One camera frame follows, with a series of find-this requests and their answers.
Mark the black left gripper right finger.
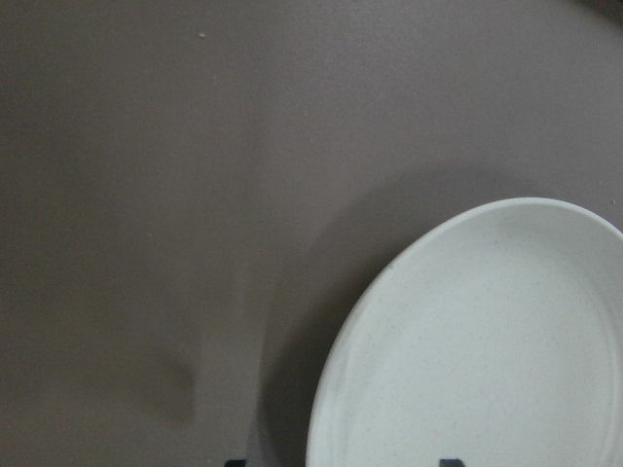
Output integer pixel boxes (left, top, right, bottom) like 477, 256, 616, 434
438, 458, 465, 467

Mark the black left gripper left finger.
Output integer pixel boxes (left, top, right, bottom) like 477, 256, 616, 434
224, 459, 247, 467

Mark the round cream plate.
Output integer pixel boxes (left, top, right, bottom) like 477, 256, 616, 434
306, 198, 622, 466

